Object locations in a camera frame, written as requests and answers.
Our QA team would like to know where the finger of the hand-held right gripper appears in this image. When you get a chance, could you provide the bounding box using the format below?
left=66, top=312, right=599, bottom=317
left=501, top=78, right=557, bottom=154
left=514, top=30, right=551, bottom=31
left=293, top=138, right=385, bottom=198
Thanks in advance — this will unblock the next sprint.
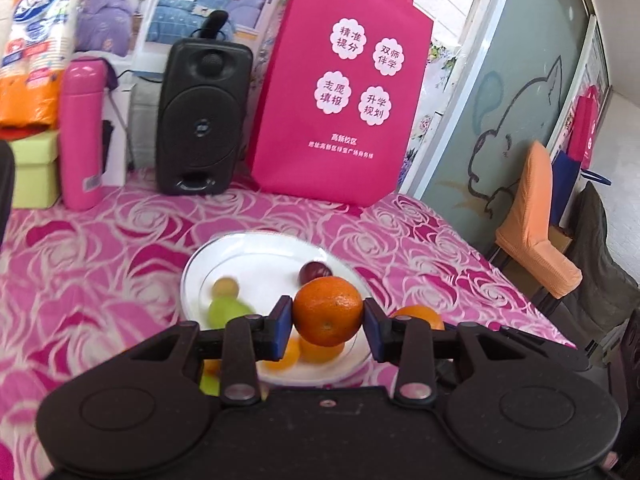
left=500, top=325, right=591, bottom=361

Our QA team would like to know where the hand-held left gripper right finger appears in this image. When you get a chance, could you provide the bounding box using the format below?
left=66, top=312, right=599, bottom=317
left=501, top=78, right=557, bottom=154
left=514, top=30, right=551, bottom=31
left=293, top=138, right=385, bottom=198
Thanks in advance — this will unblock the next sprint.
left=364, top=298, right=531, bottom=407

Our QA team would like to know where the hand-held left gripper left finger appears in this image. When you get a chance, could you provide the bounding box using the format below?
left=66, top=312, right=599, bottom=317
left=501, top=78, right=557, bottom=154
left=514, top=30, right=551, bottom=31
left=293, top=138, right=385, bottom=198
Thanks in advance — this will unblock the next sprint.
left=117, top=296, right=293, bottom=407

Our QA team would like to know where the yellow orange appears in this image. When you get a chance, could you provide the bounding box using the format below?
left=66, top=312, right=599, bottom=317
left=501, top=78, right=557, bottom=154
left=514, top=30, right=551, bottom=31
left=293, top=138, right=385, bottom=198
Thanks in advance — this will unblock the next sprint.
left=265, top=337, right=302, bottom=372

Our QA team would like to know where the large orange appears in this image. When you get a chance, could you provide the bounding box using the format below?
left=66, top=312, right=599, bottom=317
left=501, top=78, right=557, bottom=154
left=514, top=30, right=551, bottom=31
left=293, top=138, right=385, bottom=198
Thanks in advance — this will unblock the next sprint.
left=390, top=305, right=445, bottom=331
left=299, top=337, right=346, bottom=365

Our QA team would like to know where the bumpy tangerine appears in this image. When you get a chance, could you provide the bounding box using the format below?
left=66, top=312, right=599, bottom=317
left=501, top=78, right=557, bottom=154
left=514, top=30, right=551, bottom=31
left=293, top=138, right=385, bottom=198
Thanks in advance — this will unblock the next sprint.
left=293, top=276, right=364, bottom=347

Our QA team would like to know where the dark red plum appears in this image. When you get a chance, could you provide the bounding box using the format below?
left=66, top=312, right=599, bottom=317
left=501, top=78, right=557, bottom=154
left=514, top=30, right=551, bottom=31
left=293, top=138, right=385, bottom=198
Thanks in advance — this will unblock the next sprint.
left=299, top=261, right=331, bottom=283

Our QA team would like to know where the white plate with dark rim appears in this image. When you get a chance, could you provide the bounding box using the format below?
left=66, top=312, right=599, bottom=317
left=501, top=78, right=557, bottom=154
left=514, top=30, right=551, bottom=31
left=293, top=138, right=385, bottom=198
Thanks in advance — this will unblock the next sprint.
left=180, top=231, right=373, bottom=387

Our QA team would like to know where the dark grey covered chair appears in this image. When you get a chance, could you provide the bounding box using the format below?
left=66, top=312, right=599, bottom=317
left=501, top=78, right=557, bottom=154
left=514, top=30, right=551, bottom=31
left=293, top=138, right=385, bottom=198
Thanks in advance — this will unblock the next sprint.
left=545, top=182, right=640, bottom=351

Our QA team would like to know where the orange covered chair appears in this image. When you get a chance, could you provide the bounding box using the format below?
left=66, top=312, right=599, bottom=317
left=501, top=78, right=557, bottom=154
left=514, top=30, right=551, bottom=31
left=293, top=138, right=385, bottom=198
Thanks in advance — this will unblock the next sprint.
left=495, top=141, right=583, bottom=301

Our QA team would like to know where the blue bag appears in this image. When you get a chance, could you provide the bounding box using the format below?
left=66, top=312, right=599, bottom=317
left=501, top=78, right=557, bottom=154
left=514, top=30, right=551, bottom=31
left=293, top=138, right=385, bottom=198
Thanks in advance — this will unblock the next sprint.
left=552, top=150, right=613, bottom=231

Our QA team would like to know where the pink tote bag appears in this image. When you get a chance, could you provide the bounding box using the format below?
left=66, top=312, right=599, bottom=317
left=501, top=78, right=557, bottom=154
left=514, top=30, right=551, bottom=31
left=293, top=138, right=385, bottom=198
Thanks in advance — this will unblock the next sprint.
left=248, top=0, right=433, bottom=207

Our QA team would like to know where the pink rose-patterned tablecloth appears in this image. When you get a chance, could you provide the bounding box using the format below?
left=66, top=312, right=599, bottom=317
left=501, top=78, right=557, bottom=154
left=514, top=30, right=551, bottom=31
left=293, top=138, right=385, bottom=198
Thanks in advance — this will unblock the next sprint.
left=0, top=182, right=576, bottom=480

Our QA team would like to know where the hanging pink bag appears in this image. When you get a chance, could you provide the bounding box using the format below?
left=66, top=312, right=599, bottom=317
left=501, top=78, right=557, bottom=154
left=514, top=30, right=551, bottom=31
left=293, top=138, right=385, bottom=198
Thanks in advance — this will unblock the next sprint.
left=570, top=85, right=601, bottom=163

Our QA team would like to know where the black speaker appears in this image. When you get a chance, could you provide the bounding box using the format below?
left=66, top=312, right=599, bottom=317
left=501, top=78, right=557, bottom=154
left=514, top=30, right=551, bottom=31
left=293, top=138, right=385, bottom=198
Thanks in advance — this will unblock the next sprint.
left=156, top=38, right=253, bottom=196

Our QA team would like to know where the glass door with cartoon drawing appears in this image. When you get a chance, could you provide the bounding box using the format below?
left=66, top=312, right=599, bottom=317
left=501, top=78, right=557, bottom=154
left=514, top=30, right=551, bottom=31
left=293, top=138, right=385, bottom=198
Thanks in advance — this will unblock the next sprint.
left=415, top=0, right=611, bottom=256

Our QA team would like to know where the pink thermos bottle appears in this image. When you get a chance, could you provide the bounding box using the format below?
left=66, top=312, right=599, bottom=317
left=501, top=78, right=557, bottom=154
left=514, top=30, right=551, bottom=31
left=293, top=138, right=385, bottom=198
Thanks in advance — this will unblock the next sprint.
left=59, top=59, right=107, bottom=211

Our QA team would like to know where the green shoe box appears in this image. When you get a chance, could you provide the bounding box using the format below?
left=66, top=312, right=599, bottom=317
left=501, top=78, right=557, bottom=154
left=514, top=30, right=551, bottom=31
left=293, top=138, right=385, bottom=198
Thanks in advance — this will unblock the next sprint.
left=10, top=131, right=62, bottom=209

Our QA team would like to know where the dark blurred object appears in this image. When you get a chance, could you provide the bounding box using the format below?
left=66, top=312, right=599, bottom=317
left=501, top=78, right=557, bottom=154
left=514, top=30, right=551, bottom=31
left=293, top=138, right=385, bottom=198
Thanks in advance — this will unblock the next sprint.
left=0, top=140, right=16, bottom=243

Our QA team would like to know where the black microphone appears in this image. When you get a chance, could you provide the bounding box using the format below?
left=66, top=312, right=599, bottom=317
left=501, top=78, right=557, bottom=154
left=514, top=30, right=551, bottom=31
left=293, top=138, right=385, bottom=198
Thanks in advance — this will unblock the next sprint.
left=192, top=10, right=230, bottom=41

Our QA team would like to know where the purple bedding package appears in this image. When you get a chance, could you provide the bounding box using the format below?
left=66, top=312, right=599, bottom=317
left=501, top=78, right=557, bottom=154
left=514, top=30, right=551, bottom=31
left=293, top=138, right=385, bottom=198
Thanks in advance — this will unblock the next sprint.
left=75, top=0, right=138, bottom=56

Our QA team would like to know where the orange paper cup packet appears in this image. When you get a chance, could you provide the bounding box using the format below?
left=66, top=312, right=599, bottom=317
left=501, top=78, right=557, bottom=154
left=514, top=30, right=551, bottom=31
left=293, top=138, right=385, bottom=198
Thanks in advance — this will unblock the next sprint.
left=0, top=0, right=101, bottom=128

